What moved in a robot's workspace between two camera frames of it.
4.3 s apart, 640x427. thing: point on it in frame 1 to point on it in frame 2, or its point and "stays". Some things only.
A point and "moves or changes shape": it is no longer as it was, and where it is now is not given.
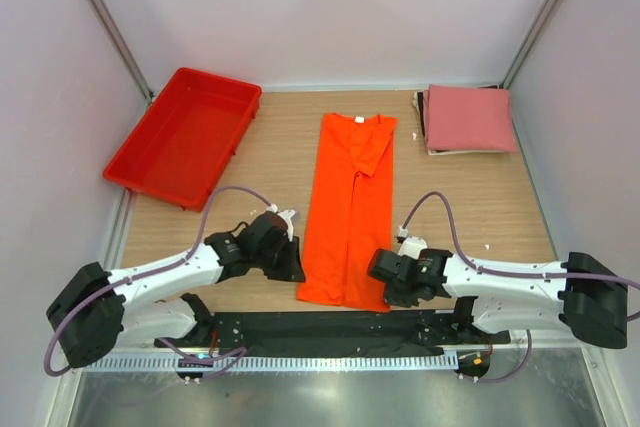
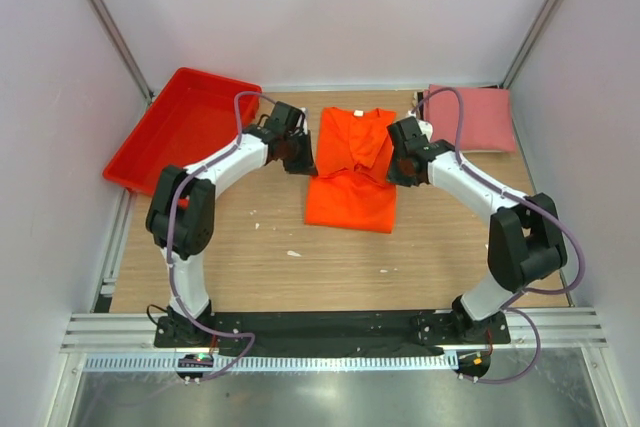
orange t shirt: x=351 y=212 moves or changes shape
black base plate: x=335 y=332 stays
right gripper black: x=392 y=297 to x=395 y=178
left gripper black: x=291 y=270 to x=307 y=165
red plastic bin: x=181 y=148 stays
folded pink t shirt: x=468 y=118 stays
